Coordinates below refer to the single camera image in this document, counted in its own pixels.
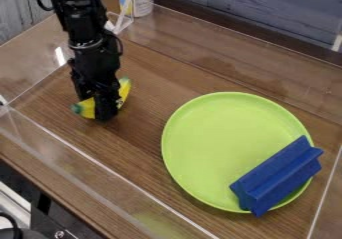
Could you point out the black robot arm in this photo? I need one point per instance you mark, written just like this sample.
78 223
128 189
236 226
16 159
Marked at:
83 19

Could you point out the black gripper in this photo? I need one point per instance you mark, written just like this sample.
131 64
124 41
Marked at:
94 76

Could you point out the green round plate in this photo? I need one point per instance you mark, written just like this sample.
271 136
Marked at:
216 137

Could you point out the clear acrylic enclosure wall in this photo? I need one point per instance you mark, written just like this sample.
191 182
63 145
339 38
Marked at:
102 167

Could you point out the blue plastic block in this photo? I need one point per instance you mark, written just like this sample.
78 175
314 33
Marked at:
278 176

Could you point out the yellow toy banana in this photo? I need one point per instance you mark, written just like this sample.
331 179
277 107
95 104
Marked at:
84 108

